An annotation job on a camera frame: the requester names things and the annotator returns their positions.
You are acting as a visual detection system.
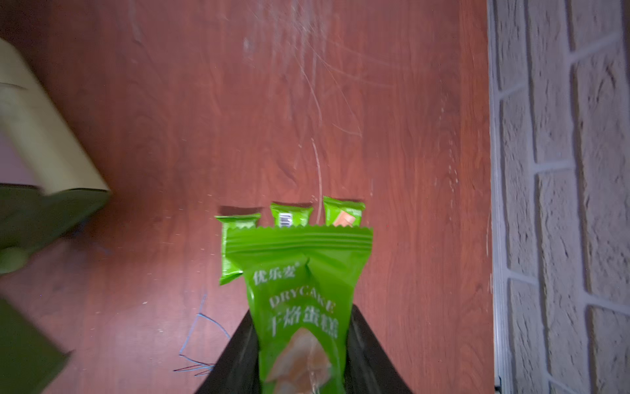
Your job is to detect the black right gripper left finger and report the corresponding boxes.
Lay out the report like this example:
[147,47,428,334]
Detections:
[195,311,259,394]

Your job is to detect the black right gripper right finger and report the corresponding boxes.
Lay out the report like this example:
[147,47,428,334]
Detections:
[345,305,412,394]

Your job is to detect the green cookie packet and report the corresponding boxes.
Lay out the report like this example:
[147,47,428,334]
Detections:
[236,226,373,393]
[270,203,313,228]
[215,213,261,286]
[323,196,366,228]

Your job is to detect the green drawer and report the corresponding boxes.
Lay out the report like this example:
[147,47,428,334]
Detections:
[1,184,110,393]

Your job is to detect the yellow-green drawer cabinet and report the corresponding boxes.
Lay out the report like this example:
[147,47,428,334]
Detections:
[1,40,109,195]

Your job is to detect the aluminium corner post right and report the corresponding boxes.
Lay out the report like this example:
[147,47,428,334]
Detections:
[487,1,513,393]

